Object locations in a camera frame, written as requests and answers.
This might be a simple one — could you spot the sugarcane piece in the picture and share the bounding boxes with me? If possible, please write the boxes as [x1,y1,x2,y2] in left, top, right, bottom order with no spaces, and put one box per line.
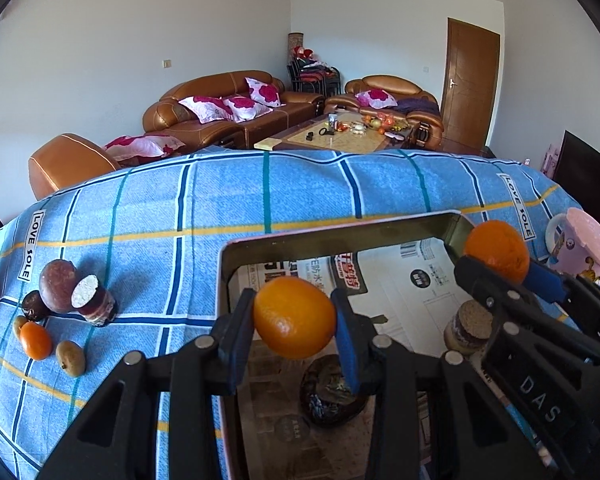
[71,274,117,327]
[443,300,493,356]

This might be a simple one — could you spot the large orange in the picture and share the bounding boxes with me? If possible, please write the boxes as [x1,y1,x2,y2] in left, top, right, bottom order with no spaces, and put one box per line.
[464,220,530,284]

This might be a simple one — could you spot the small brown kiwi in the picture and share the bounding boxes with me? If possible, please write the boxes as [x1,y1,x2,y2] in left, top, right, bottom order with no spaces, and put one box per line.
[12,315,29,339]

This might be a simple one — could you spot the small dark passion fruit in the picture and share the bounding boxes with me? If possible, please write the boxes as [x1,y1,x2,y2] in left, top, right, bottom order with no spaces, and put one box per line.
[21,290,50,322]

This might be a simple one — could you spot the wrinkled dark brown fruit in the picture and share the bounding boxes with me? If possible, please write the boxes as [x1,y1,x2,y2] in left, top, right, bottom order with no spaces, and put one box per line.
[299,354,370,429]

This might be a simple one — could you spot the large purple passion fruit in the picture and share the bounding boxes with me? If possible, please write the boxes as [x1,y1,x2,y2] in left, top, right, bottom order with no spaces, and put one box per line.
[38,259,78,313]

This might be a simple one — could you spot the pink cartoon cup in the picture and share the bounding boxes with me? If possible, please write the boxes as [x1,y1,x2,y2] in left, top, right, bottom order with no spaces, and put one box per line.
[545,207,600,285]

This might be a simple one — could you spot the pink tin box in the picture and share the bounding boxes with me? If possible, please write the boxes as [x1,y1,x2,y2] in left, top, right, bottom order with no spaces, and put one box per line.
[214,210,546,480]

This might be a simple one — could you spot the black television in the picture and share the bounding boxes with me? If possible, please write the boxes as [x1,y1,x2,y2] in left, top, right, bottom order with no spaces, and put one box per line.
[552,130,600,224]

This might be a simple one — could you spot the blue plaid tablecloth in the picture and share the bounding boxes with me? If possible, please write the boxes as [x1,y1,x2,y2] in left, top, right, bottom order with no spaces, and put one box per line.
[0,148,573,479]

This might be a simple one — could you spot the brown leather armchair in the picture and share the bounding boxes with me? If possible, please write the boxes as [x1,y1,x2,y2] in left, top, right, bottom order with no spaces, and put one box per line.
[325,75,444,150]

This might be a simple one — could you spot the wooden coffee table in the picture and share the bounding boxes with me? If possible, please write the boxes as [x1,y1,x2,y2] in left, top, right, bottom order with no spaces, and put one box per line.
[254,110,414,154]

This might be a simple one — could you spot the floral pillow on armchair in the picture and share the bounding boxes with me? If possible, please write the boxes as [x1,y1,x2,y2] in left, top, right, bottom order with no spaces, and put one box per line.
[355,88,398,110]

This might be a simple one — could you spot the brown wooden door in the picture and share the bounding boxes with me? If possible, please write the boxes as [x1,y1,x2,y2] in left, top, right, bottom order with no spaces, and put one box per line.
[442,18,501,150]

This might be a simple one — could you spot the brown leather ottoman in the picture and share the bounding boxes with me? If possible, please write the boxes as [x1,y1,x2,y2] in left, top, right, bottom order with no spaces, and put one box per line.
[28,133,120,200]

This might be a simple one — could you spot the stacked dark chairs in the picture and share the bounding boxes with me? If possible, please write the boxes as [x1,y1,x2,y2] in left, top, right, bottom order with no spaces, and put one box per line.
[287,58,341,98]

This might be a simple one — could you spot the floral pillow right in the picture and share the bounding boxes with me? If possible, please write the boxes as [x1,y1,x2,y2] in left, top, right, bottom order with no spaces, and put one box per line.
[245,77,283,108]

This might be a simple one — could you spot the floral pillow middle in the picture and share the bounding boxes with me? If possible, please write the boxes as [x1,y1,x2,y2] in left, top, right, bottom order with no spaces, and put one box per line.
[223,96,273,122]

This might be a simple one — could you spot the brown leather three-seat sofa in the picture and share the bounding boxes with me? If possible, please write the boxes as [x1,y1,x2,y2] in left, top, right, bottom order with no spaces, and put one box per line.
[143,70,325,151]

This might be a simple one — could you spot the floral pillow left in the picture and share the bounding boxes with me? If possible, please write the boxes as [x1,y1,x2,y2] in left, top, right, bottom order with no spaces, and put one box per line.
[178,96,233,125]

